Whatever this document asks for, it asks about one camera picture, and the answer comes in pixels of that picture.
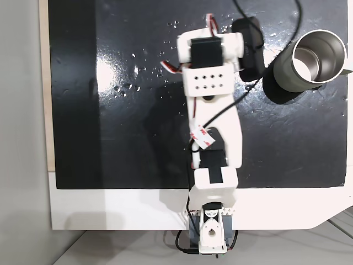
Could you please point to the black glossy mat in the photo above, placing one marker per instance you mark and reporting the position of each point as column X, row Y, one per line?
column 124, row 138

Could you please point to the red white tape label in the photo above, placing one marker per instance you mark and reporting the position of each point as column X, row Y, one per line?
column 202, row 136

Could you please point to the beige wooden board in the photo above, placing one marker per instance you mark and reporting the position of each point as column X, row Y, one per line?
column 45, row 82

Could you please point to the black oval camera box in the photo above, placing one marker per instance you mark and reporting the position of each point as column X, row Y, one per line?
column 249, row 47

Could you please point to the stainless steel cup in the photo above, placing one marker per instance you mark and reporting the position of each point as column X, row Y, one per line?
column 286, row 74

